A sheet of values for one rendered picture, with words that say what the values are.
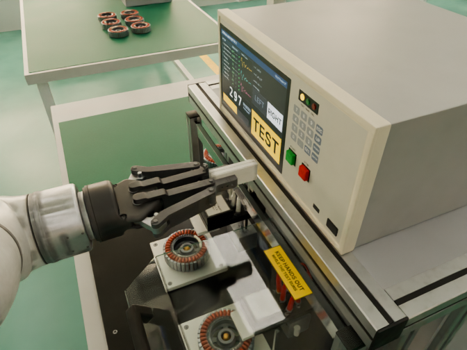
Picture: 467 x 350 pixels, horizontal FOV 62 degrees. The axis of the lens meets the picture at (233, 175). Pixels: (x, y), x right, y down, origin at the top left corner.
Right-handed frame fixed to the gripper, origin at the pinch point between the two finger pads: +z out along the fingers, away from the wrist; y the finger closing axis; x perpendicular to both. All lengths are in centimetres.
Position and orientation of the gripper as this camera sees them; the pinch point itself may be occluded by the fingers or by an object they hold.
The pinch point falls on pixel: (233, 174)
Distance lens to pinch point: 55.9
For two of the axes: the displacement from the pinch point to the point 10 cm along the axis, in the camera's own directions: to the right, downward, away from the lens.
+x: 0.0, -7.7, -6.4
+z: 9.2, -2.5, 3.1
